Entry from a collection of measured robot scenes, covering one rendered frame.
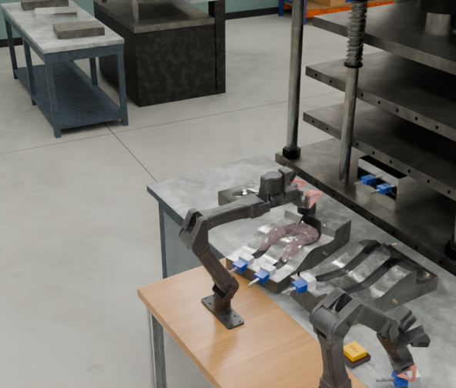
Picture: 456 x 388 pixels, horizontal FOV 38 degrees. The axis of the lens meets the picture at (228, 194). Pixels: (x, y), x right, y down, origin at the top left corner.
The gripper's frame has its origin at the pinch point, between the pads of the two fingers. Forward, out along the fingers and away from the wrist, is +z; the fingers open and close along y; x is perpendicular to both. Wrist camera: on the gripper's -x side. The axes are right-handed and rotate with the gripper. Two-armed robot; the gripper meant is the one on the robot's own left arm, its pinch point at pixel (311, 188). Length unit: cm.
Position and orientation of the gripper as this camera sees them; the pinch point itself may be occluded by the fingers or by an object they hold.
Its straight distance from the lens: 244.2
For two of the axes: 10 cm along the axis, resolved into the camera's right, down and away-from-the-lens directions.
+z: 8.5, -2.3, 4.8
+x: -0.2, 8.9, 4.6
